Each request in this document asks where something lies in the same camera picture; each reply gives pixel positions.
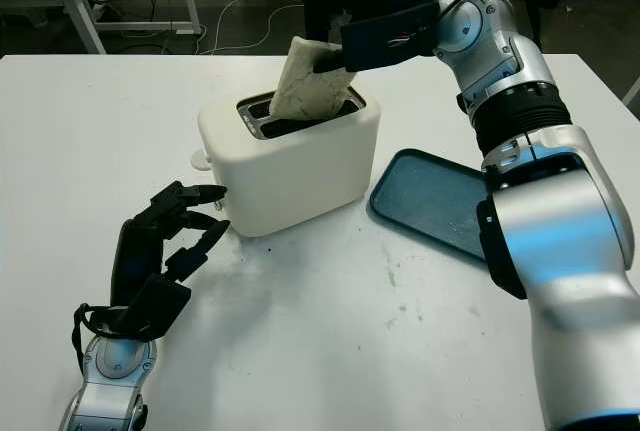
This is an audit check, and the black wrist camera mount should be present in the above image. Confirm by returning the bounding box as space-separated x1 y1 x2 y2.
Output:
84 274 193 342
341 0 442 73

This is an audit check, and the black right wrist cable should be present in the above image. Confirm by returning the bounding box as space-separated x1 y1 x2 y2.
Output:
442 0 544 47

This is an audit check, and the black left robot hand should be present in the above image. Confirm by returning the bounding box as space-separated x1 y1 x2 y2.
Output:
109 180 231 308

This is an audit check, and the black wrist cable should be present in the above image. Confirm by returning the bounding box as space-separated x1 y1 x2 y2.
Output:
442 0 544 47
72 303 101 367

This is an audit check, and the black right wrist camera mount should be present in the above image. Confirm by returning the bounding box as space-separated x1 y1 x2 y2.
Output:
341 0 442 73

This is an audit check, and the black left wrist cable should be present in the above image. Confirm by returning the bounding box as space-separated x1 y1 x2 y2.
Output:
72 303 101 367

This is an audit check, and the white two-slot toaster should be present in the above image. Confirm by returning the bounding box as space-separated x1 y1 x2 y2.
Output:
197 83 382 238

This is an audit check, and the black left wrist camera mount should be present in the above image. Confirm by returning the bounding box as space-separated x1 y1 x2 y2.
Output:
84 274 193 342

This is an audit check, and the white cable on floor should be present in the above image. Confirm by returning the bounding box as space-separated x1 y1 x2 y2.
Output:
199 0 309 56

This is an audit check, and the slice of bread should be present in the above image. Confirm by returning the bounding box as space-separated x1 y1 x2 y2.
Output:
268 35 359 122

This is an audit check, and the blue plastic tray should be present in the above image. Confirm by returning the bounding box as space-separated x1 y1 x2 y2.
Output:
368 149 494 265

